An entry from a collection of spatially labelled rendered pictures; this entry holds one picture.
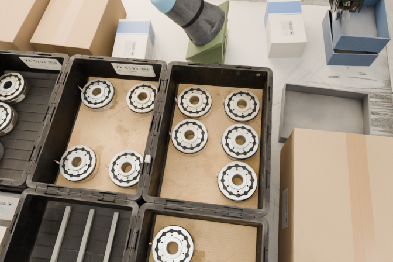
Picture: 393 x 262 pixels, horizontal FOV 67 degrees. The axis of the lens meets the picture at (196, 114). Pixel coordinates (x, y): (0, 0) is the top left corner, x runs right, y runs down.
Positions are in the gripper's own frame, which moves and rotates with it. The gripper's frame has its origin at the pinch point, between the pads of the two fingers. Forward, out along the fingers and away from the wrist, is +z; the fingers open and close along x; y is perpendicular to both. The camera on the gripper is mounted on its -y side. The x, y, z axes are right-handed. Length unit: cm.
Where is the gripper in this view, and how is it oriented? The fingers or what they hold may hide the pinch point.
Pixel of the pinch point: (338, 14)
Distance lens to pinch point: 115.5
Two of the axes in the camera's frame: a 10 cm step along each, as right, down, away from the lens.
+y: -1.7, 9.0, -3.9
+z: 1.6, 4.2, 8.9
